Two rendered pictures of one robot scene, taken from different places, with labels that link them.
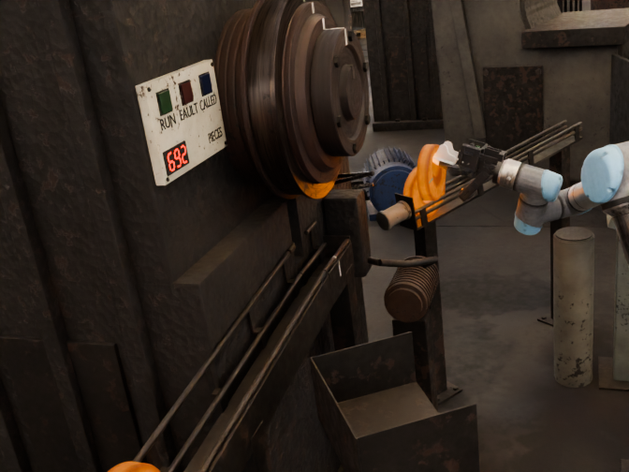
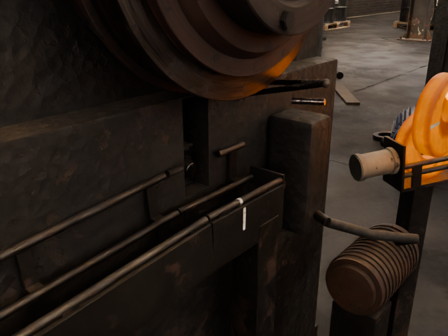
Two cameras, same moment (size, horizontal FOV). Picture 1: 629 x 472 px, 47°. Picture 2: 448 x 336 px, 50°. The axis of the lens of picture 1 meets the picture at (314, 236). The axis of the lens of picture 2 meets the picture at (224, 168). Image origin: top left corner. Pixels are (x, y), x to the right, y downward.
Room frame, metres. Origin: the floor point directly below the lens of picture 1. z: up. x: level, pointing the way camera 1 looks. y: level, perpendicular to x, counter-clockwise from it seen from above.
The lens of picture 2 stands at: (0.97, -0.24, 1.04)
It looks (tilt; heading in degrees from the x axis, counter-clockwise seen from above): 22 degrees down; 18
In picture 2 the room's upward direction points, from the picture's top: straight up
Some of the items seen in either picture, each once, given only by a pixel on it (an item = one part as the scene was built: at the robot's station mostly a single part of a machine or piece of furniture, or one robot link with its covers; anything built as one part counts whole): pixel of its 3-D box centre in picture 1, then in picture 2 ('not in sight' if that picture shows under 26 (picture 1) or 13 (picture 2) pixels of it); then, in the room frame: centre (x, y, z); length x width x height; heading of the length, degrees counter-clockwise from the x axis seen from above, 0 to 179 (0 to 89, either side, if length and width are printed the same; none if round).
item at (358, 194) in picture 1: (346, 233); (295, 171); (1.87, -0.09, 0.68); 0.11 x 0.08 x 0.24; 68
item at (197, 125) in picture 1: (186, 119); not in sight; (1.37, 0.21, 1.15); 0.26 x 0.02 x 0.18; 158
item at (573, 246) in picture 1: (573, 308); not in sight; (2.03, -0.79, 0.26); 0.12 x 0.12 x 0.52
